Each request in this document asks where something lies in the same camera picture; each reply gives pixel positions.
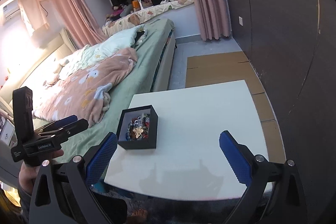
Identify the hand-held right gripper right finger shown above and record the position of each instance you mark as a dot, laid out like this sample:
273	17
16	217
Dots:
235	158

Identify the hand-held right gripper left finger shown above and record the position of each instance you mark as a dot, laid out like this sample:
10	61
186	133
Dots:
101	158

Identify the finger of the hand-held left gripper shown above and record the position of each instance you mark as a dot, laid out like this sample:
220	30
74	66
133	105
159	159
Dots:
78	125
65	119

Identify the black jewelry box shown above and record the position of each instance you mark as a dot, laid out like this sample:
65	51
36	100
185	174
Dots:
136	145

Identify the white butterfly ornament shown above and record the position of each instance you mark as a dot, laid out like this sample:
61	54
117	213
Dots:
137	130

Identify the person's left forearm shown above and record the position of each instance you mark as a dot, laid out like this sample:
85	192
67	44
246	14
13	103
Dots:
25	205

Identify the person's left hand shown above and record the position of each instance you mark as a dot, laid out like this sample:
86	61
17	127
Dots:
26	176

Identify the white framed picture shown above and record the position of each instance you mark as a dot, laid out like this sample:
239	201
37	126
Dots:
7	133

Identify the pink floral blanket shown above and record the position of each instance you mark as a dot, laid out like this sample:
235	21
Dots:
86	87

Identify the brown cardboard sheet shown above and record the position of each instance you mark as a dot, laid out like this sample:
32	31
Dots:
263	107
273	142
218	74

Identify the person's leg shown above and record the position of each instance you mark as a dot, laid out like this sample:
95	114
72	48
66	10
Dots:
110	207

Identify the beige headboard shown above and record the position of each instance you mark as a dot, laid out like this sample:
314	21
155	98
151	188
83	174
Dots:
34	64

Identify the person's foot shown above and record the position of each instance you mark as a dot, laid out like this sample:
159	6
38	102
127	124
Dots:
137	214

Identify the bed with green sheet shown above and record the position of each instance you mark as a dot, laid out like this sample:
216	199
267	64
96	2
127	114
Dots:
141	66

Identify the light green quilt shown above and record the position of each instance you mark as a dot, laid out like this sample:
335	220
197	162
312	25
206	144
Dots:
115	41

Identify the white air conditioner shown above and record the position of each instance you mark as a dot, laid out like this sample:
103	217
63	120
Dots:
9	12

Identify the beige hanging towel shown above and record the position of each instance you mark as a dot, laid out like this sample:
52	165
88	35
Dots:
31	10

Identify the pile of plush toys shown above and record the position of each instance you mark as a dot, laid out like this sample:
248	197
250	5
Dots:
118	12

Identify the cream printed quilt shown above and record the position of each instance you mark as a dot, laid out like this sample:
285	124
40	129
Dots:
147	12

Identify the orange box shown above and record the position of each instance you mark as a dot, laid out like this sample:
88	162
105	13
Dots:
136	3

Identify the white window seat platform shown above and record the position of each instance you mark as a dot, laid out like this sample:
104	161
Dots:
186	22

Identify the grey bed frame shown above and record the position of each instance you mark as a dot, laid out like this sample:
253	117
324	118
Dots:
165	69

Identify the white wall socket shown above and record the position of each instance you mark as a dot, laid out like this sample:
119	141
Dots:
241	21

